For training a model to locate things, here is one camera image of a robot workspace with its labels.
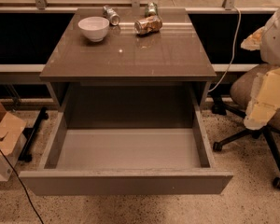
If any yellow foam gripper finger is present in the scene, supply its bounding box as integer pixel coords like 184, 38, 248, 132
244, 68, 280, 130
241, 27, 263, 51

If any grey top drawer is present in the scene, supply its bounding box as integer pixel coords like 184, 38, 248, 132
20, 84, 232, 195

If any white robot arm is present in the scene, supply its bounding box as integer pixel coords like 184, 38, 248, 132
241, 8, 280, 130

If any grey drawer cabinet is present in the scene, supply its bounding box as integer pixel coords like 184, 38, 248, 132
40, 8, 216, 100

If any brown office chair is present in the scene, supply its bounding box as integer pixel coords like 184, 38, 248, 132
213, 63, 280, 189

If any crushed golden can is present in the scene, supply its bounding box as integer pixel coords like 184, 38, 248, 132
134, 15, 162, 35

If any silver soda can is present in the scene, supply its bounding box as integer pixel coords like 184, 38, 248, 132
103, 6, 120, 26

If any white ceramic bowl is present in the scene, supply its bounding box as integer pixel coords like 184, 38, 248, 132
78, 17, 109, 42

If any black stand foot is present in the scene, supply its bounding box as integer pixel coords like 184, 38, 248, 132
19, 107, 49, 162

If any cardboard box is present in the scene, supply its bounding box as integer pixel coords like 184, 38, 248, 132
0, 102, 26, 181

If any white cable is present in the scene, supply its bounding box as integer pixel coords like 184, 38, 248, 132
207, 7, 243, 93

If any black floor cable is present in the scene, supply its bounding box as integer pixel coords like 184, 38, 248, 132
0, 133, 45, 224

